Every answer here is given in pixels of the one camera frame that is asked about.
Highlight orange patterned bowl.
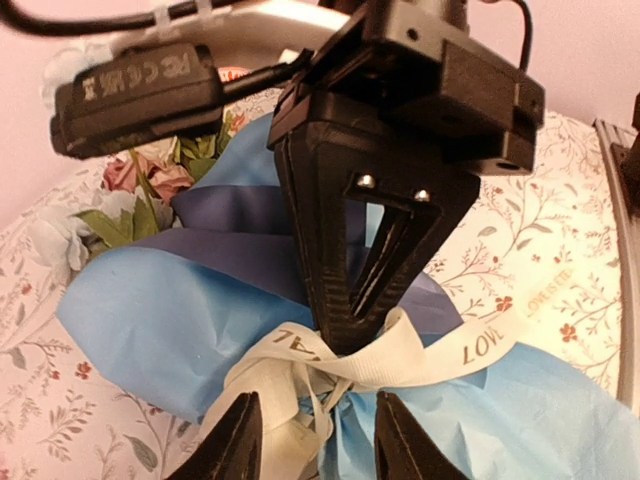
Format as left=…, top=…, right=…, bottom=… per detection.
left=218, top=67, right=250, bottom=83

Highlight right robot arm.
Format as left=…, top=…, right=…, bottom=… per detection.
left=1, top=1, right=545, bottom=355

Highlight white fake flower stems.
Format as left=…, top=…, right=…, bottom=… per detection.
left=74, top=89, right=281, bottom=251

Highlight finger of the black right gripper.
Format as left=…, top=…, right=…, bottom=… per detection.
left=272, top=89, right=391, bottom=351

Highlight dark navy tissue paper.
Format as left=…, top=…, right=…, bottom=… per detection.
left=125, top=186, right=462, bottom=335

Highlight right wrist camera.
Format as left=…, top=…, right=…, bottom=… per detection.
left=56, top=43, right=223, bottom=159

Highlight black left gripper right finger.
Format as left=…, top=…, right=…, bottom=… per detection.
left=374, top=391, right=465, bottom=480

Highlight white ribbon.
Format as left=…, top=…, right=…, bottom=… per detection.
left=201, top=266, right=575, bottom=479

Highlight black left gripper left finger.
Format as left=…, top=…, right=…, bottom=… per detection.
left=168, top=392, right=263, bottom=480

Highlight right aluminium frame post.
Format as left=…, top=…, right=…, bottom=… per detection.
left=593, top=105, right=639, bottom=414

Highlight floral patterned table mat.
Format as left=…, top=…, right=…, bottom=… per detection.
left=1, top=112, right=639, bottom=479

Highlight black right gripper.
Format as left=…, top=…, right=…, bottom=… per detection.
left=267, top=1, right=545, bottom=345

